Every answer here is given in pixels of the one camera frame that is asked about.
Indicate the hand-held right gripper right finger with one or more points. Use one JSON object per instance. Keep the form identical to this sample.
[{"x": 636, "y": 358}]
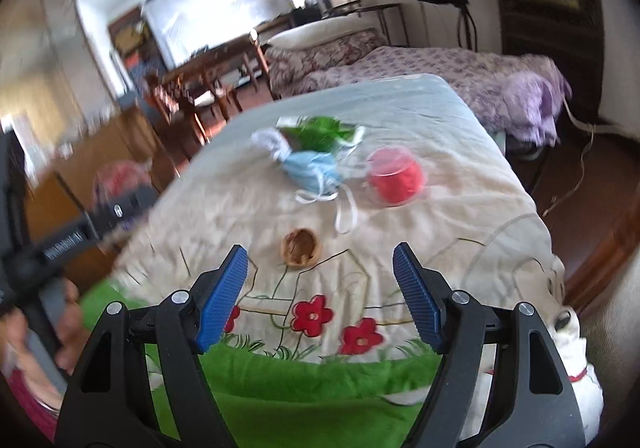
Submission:
[{"x": 417, "y": 300}]

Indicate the wooden panel cabinet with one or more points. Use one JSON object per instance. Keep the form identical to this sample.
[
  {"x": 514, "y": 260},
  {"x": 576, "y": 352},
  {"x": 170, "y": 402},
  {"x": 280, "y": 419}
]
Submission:
[{"x": 65, "y": 193}]

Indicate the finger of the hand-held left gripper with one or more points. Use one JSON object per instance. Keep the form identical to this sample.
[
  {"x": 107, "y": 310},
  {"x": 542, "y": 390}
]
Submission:
[{"x": 125, "y": 210}]

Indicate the person's left forearm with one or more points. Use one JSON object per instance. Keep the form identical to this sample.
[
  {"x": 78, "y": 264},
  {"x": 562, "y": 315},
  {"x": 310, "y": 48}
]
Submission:
[{"x": 25, "y": 410}]

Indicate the person's left hand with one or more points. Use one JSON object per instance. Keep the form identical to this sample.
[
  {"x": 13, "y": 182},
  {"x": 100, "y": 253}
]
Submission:
[{"x": 77, "y": 328}]

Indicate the white tissue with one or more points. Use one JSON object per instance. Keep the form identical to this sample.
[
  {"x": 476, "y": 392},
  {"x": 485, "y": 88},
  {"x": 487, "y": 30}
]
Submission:
[{"x": 270, "y": 143}]

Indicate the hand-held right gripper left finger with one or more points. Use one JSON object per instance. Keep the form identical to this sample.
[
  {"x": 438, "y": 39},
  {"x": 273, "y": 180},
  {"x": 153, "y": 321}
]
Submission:
[{"x": 222, "y": 298}]

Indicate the purple floral bedsheet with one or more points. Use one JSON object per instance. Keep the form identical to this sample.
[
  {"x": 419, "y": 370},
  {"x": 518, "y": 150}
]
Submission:
[{"x": 425, "y": 68}]

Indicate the red plastic cup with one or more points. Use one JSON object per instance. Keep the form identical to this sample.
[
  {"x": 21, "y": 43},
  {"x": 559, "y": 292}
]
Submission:
[{"x": 400, "y": 183}]

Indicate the wooden table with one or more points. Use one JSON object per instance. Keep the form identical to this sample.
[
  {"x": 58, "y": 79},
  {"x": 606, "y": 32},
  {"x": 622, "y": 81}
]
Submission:
[{"x": 225, "y": 53}]

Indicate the green tea carton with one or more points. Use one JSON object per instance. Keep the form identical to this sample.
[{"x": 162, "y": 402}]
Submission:
[{"x": 320, "y": 130}]

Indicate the carved wooden chair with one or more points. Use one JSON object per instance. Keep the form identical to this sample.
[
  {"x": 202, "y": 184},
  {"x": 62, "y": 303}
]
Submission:
[{"x": 185, "y": 98}]

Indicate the cartoon printed blanket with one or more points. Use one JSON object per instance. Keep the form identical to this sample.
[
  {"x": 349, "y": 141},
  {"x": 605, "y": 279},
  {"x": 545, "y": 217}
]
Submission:
[{"x": 440, "y": 128}]

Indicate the red plastic basket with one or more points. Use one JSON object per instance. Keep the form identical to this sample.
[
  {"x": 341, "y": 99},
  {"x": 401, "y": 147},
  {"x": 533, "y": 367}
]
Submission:
[{"x": 120, "y": 178}]

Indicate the blue face mask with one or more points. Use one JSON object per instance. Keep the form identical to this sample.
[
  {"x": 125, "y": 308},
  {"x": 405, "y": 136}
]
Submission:
[{"x": 312, "y": 170}]

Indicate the walnut shell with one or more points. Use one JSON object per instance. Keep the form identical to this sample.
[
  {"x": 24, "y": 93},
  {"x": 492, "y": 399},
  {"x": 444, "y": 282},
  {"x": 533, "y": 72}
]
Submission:
[{"x": 300, "y": 250}]

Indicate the shelf with boxes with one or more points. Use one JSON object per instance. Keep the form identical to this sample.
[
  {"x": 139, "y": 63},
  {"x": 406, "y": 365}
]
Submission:
[{"x": 135, "y": 38}]

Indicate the white pillow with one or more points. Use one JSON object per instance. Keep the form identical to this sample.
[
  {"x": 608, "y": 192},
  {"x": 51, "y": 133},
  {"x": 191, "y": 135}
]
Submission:
[{"x": 320, "y": 30}]

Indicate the dark framed painting panel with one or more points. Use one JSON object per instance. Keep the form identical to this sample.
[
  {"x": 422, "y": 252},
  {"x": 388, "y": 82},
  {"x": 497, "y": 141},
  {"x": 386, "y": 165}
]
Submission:
[{"x": 545, "y": 3}]

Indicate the round side table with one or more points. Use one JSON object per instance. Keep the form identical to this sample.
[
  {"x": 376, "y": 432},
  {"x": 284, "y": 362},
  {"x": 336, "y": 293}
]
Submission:
[{"x": 365, "y": 8}]

